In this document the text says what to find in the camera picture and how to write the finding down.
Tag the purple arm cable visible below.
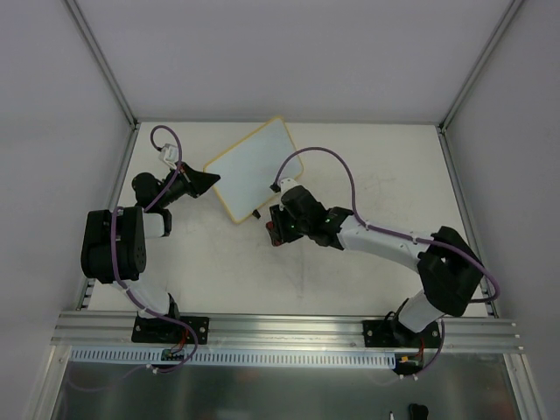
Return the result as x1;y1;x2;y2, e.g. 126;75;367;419
269;147;501;381
65;124;200;391

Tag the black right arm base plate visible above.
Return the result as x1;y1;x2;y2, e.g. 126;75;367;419
361;319;441;349

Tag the white slotted cable duct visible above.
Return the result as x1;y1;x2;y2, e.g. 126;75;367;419
69;346;396;370

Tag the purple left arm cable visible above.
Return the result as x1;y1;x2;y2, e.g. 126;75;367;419
65;124;200;391

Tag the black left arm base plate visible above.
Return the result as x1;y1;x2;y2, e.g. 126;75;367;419
131;315;210;345

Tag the yellow-framed whiteboard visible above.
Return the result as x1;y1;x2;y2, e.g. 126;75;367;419
203;116;304;224

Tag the aluminium frame post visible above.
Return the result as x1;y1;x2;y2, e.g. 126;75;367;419
62;0;137;128
438;0;525;133

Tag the red bone-shaped whiteboard eraser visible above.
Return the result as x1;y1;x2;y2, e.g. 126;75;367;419
265;221;283;247

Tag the left aluminium frame post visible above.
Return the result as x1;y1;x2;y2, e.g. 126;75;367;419
62;0;137;128

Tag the right aluminium frame post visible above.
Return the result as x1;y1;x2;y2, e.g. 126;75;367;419
438;0;525;133

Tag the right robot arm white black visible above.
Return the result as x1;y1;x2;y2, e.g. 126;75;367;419
266;178;483;347

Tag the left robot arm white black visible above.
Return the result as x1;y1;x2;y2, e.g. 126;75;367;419
80;162;221;346

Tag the black object at bottom edge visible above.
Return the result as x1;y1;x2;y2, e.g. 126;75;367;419
409;403;430;420

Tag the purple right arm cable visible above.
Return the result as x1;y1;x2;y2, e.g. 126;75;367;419
269;147;501;381

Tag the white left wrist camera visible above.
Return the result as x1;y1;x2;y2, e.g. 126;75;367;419
158;143;179;170

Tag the aluminium mounting rail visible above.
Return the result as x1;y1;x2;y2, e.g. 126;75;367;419
51;311;525;354

